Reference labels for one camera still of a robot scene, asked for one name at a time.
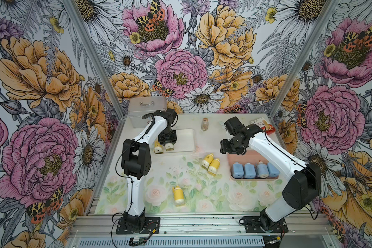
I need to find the white plastic tray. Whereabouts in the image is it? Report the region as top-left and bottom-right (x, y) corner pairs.
(163, 129), (196, 154)

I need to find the pink plastic tray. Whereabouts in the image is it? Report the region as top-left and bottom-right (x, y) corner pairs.
(226, 150), (279, 181)

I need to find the blue pencil sharpener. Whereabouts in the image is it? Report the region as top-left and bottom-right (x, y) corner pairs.
(243, 163), (256, 179)
(256, 161), (269, 178)
(267, 162), (280, 178)
(231, 162), (244, 179)

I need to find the red white small box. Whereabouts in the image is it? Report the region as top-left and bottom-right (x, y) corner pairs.
(251, 117), (275, 134)

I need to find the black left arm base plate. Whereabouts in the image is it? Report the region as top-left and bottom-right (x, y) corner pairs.
(115, 217), (161, 235)

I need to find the silver metal case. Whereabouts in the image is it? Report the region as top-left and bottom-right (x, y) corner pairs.
(128, 96), (166, 128)

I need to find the yellow pencil sharpener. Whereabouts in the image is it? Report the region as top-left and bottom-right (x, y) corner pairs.
(208, 159), (220, 175)
(164, 143), (174, 151)
(154, 140), (164, 154)
(173, 186), (185, 206)
(201, 154), (214, 169)

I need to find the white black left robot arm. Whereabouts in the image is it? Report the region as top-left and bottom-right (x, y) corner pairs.
(119, 109), (177, 233)

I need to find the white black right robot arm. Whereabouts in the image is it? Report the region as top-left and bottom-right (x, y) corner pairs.
(220, 117), (321, 232)

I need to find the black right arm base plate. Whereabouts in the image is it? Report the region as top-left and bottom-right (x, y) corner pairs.
(239, 216), (288, 234)

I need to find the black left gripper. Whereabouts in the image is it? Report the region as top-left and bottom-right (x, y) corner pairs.
(156, 125), (176, 146)

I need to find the small glass bottle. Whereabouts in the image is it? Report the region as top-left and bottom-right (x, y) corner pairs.
(201, 118), (209, 131)

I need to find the aluminium rail frame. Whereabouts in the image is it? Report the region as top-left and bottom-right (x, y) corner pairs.
(66, 211), (342, 248)

